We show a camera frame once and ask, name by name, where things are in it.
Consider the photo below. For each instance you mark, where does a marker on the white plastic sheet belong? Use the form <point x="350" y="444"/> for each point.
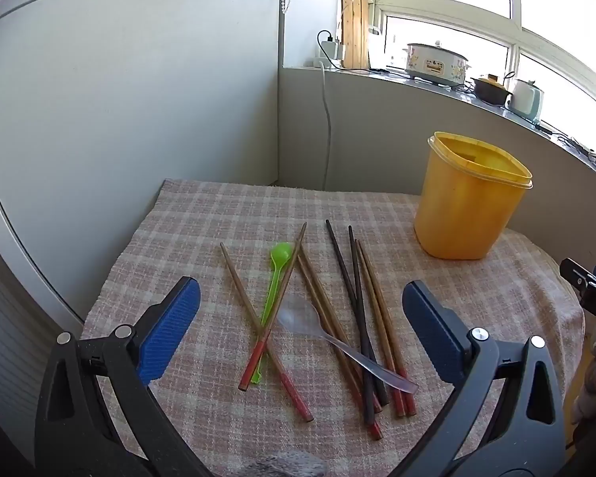
<point x="376" y="57"/>

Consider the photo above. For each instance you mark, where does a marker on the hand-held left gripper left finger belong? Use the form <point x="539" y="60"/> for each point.
<point x="171" y="333"/>

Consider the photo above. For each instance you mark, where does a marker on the dark clay pot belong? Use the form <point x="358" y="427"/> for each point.
<point x="491" y="92"/>

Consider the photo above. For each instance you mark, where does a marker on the black chopstick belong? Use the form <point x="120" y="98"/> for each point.
<point x="339" y="258"/>
<point x="354" y="268"/>

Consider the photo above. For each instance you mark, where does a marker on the green plastic spoon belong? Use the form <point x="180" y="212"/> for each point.
<point x="280" y="256"/>

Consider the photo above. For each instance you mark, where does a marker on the white charger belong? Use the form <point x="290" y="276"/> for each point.
<point x="333" y="50"/>

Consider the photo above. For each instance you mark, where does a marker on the white power strip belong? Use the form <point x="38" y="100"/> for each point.
<point x="323" y="63"/>

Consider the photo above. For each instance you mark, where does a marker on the yellow plastic container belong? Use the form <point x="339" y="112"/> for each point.
<point x="457" y="208"/>

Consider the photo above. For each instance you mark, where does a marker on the red-tipped wooden chopstick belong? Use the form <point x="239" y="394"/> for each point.
<point x="366" y="278"/>
<point x="380" y="308"/>
<point x="314" y="283"/>
<point x="241" y="280"/>
<point x="312" y="292"/>
<point x="288" y="268"/>

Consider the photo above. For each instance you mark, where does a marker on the pale green kettle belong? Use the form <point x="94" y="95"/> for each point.
<point x="524" y="102"/>

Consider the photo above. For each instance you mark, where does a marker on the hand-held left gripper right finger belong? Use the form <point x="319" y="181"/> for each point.
<point x="427" y="333"/>

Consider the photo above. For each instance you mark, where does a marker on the white window frame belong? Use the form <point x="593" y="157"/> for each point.
<point x="447" y="8"/>

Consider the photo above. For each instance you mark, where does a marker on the clear plastic spoon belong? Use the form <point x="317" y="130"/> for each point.
<point x="298" y="319"/>

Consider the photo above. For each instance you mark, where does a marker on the wooden board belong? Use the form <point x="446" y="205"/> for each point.
<point x="352" y="20"/>

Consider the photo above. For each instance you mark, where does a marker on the white floral electric cooker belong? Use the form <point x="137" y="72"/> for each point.
<point x="434" y="64"/>

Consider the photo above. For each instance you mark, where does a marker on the pink plaid cloth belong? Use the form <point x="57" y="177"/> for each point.
<point x="188" y="238"/>

